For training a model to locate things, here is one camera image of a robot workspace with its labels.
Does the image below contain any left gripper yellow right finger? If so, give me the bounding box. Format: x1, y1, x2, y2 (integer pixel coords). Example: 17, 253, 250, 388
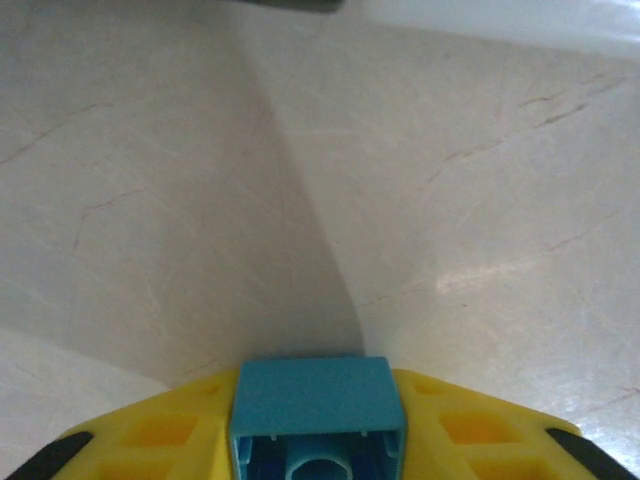
391, 368, 639, 480

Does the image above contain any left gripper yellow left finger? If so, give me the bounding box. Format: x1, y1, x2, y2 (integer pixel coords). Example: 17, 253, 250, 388
13, 368, 241, 480

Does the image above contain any blue lego brick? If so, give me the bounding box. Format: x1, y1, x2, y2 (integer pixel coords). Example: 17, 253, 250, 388
228, 355, 409, 480

